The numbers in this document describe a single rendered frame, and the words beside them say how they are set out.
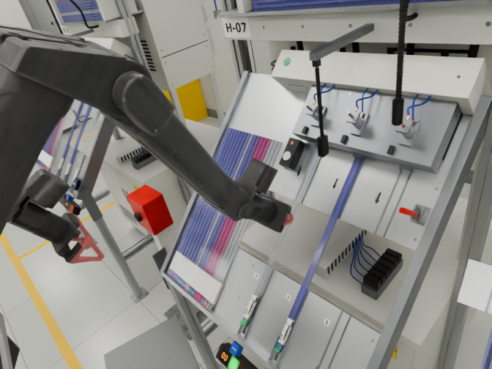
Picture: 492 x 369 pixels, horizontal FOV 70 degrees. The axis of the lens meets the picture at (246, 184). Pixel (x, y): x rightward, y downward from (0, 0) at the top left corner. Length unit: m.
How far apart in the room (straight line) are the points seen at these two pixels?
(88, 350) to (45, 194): 1.41
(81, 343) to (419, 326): 1.67
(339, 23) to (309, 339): 0.71
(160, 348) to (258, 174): 0.67
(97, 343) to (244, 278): 1.31
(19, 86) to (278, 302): 0.74
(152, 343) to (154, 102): 0.93
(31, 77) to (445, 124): 0.68
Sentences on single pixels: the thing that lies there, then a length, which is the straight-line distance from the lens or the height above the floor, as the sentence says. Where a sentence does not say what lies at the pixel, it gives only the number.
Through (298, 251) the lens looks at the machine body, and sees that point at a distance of 1.27.
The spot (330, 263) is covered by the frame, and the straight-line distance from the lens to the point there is 1.17.
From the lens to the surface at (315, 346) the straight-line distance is 0.86.
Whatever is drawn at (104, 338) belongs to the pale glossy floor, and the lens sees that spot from 2.14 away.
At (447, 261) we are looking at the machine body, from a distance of 1.27.
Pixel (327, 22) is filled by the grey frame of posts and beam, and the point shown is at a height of 1.35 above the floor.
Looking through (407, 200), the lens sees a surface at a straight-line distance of 0.81.
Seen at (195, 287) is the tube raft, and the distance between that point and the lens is 1.08.
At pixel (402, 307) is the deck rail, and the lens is 0.78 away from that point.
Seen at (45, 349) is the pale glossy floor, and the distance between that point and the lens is 2.30.
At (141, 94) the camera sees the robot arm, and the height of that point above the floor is 1.43.
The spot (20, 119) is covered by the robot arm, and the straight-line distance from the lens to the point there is 0.34.
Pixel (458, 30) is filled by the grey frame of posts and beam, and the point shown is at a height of 1.33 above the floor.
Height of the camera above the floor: 1.52
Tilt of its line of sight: 33 degrees down
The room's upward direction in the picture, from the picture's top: 13 degrees counter-clockwise
